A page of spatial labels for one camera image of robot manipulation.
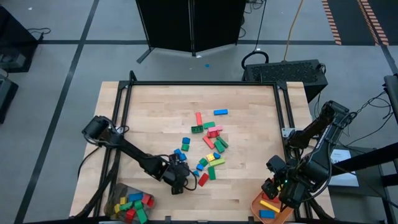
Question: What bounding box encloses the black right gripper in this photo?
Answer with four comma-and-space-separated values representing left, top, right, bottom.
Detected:
261, 154, 308, 208

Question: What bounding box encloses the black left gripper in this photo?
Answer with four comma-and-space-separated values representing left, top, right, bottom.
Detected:
160, 154, 192, 196

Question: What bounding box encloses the long red block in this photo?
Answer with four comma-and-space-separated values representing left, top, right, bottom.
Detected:
202, 135, 215, 150
262, 192, 280, 203

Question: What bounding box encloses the red wedge block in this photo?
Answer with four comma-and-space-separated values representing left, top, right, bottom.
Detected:
197, 172, 210, 187

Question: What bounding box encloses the long yellow block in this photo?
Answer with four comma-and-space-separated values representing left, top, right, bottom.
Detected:
259, 200, 281, 214

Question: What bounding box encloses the orange plastic tray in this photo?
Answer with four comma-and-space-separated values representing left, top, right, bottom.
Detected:
250, 189, 295, 224

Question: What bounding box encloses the grey translucent plastic bin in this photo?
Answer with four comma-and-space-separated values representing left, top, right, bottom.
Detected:
104, 182, 156, 224

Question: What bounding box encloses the white paper sheet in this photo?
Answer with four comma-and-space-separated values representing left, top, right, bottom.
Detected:
329, 148, 360, 187

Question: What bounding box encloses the black perforated computer case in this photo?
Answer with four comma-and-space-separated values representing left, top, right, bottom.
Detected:
241, 58, 329, 103

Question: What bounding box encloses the black folding divider screen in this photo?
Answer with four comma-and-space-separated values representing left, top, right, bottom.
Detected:
135, 0, 249, 65

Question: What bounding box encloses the orange striped floor tape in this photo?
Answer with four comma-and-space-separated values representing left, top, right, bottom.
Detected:
321, 0, 343, 46
356, 0, 390, 47

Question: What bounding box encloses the black floor mat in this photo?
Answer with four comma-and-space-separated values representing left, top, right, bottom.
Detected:
326, 0, 398, 47

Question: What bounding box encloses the black equipment box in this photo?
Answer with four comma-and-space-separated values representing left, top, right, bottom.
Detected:
0, 76, 19, 125

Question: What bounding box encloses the black cabinet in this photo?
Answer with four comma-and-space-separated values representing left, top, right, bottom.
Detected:
0, 6, 40, 74

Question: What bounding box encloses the black diagonal frame brace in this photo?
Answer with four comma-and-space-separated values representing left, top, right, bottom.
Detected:
73, 152, 124, 218
292, 195, 335, 222

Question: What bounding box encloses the black side table frame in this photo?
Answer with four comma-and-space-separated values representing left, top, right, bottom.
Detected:
323, 141, 398, 224

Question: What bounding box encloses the black looped floor cable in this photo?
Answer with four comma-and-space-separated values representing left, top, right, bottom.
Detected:
241, 50, 270, 71

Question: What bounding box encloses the black metal post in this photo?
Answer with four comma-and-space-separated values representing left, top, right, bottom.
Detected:
383, 74, 398, 125

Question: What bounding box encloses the yellow hanging cable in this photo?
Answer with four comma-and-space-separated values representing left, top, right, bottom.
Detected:
283, 0, 305, 62

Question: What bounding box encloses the black hanging cable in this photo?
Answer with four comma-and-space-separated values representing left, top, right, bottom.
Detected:
254, 0, 269, 52

